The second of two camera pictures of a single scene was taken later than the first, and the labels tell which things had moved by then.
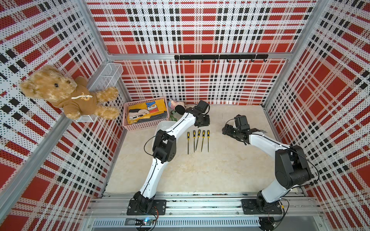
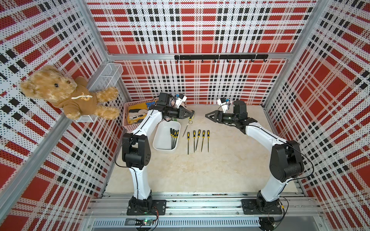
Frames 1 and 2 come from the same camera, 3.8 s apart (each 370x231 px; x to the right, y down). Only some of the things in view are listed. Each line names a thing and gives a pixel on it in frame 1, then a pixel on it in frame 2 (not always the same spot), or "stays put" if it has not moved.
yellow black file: (208, 137) stays put
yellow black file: (188, 138) stays put
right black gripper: (227, 129) -> (217, 113)
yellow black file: (198, 136) stays put
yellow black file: (203, 136) stays put
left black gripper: (207, 121) -> (181, 113)
